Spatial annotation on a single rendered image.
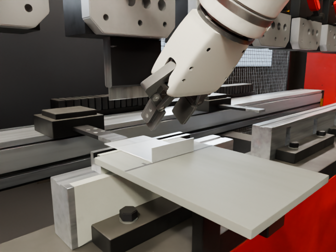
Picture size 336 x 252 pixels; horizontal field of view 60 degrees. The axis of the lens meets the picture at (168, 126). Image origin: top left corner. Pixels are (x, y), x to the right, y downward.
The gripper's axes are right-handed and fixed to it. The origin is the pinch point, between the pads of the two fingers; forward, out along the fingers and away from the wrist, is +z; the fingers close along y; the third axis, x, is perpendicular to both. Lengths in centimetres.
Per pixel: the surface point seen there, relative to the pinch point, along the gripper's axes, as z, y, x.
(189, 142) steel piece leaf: 3.0, -3.4, 4.2
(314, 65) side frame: 35, -215, -51
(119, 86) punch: 2.2, 3.3, -8.1
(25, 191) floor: 234, -44, -113
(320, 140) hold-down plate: 13, -65, 10
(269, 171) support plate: -3.8, -4.9, 14.8
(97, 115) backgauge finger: 20.7, -3.5, -17.8
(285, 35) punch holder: -8.1, -42.8, -11.9
